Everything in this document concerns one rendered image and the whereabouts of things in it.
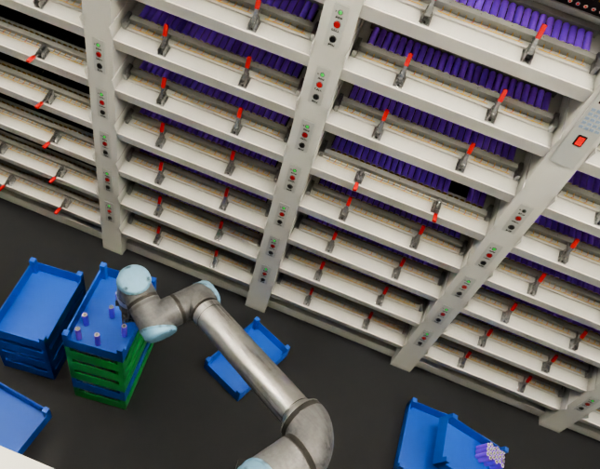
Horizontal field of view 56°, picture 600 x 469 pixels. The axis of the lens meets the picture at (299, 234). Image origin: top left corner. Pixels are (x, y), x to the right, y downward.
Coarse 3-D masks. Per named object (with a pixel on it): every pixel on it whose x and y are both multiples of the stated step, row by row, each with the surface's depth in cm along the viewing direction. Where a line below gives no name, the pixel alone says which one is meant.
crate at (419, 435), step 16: (416, 400) 235; (416, 416) 239; (432, 416) 241; (416, 432) 235; (432, 432) 236; (400, 448) 224; (416, 448) 231; (432, 448) 232; (400, 464) 217; (416, 464) 226; (432, 464) 228
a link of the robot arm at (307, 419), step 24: (192, 288) 162; (192, 312) 158; (216, 312) 155; (216, 336) 151; (240, 336) 148; (240, 360) 144; (264, 360) 142; (264, 384) 137; (288, 384) 137; (288, 408) 132; (312, 408) 130; (288, 432) 128; (312, 432) 125; (312, 456) 121
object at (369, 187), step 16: (320, 144) 184; (320, 160) 186; (320, 176) 188; (336, 176) 184; (352, 176) 185; (368, 176) 186; (400, 176) 187; (368, 192) 185; (384, 192) 184; (400, 192) 185; (448, 192) 187; (400, 208) 187; (416, 208) 183; (448, 208) 184; (496, 208) 182; (448, 224) 185; (464, 224) 183; (480, 224) 183; (480, 240) 186
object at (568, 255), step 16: (544, 224) 184; (560, 224) 184; (528, 240) 183; (544, 240) 184; (560, 240) 183; (576, 240) 176; (592, 240) 183; (528, 256) 183; (544, 256) 182; (560, 256) 182; (576, 256) 182; (592, 256) 183; (560, 272) 185; (576, 272) 181; (592, 272) 181
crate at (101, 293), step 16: (112, 272) 202; (96, 288) 200; (112, 288) 201; (80, 304) 189; (96, 304) 196; (80, 320) 191; (96, 320) 193; (112, 320) 194; (64, 336) 180; (112, 336) 190; (128, 336) 192; (96, 352) 184; (112, 352) 182
